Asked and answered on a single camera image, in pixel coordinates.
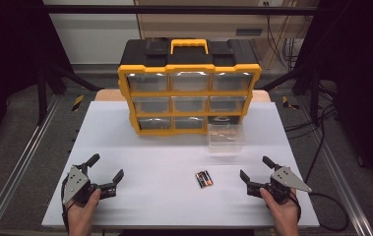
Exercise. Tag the grid of clear cabinet drawers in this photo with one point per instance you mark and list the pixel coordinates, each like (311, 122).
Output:
(189, 82)

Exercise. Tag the yellow black hazard tape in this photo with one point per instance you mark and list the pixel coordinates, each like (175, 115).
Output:
(77, 102)
(287, 103)

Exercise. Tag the wooden table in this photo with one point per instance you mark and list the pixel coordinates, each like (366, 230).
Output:
(108, 95)

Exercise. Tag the clear plastic drawer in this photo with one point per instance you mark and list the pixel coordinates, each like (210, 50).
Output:
(225, 141)

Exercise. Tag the aluminium floor rail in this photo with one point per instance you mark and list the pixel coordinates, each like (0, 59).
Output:
(335, 170)
(20, 164)

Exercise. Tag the person's left hand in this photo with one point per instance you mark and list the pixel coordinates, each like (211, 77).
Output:
(80, 218)

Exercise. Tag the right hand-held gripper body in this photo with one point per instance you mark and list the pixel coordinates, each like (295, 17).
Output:
(287, 180)

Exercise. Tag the yellow black organizer cabinet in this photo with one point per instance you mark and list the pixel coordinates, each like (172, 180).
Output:
(187, 55)

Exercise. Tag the black curtain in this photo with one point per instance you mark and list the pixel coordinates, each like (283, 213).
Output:
(361, 82)
(7, 59)

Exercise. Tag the black metal stand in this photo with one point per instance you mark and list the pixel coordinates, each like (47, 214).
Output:
(42, 95)
(314, 95)

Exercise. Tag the black crossbar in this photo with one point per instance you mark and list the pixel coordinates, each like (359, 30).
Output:
(180, 10)

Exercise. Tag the person's right hand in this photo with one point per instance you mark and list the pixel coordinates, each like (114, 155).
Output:
(284, 218)

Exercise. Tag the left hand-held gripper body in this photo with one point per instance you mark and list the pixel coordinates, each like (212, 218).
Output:
(75, 183)

